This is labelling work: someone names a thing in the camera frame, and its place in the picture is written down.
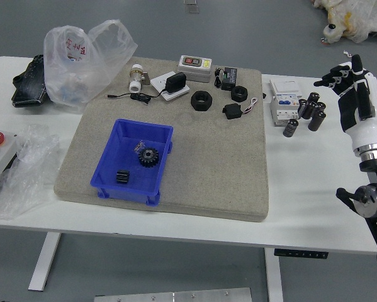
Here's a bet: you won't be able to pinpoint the black labelled power module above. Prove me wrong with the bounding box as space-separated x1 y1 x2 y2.
221 66 238 91

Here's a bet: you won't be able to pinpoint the plastic wrapped yellow white bundle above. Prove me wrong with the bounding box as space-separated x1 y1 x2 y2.
310 0 377 50

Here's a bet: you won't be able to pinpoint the translucent bag with red print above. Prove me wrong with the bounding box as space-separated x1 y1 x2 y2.
43 18 138 115

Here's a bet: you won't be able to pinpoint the white wall socket plate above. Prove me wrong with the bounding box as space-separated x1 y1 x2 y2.
150 71 191 101

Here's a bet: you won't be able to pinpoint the grey switch box two buttons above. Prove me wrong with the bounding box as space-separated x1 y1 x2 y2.
176 54 213 83

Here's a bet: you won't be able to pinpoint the black table height controller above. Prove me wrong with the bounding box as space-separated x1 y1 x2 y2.
274 249 329 259

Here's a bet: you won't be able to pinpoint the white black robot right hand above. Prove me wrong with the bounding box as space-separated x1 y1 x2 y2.
313 54 377 149

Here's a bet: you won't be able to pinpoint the white table leg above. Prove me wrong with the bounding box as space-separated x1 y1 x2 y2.
28 232 62 292
263 248 285 302

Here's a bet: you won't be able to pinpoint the white circuit breaker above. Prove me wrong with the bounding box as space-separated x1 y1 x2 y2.
268 78 304 128

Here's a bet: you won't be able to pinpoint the black adapter cord with plug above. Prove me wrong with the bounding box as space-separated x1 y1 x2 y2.
105 89 167 104

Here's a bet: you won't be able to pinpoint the red white wire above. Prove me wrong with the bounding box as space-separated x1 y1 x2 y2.
240 97 259 116

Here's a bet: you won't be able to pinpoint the big black hex nut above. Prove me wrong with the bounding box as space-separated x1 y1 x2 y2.
190 89 213 111

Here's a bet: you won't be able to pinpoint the black power adapter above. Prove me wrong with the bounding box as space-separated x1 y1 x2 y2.
164 72 188 94

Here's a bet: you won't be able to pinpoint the metal floor outlet cover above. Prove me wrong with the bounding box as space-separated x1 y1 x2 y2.
183 0 201 14

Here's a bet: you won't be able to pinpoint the brass valve white fittings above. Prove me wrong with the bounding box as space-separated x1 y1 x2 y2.
127 64 151 94

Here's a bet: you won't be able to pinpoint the black pouch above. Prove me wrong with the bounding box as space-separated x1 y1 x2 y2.
11 54 49 109

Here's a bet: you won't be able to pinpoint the big black gear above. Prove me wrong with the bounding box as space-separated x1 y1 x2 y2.
138 147 160 169

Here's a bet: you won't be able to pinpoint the blue plastic box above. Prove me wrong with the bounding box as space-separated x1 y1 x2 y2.
90 118 175 207

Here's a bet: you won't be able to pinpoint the small black hex nut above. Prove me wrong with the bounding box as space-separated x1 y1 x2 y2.
231 85 249 102

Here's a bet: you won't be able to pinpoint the silver metal plate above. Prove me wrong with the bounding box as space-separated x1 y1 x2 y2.
93 286 254 302

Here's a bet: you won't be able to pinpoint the grey control button box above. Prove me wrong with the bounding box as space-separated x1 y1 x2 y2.
0 128 18 193

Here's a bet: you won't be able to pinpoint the small black module block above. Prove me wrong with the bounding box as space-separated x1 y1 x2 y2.
222 103 242 120

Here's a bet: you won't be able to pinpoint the crumpled clear plastic bag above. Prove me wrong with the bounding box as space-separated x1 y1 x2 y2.
0 124 62 220

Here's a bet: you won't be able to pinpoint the grey-brown mat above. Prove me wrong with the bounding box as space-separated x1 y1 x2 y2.
53 56 269 223

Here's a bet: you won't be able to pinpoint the thin black coiled cord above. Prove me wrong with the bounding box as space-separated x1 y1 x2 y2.
213 67 226 87

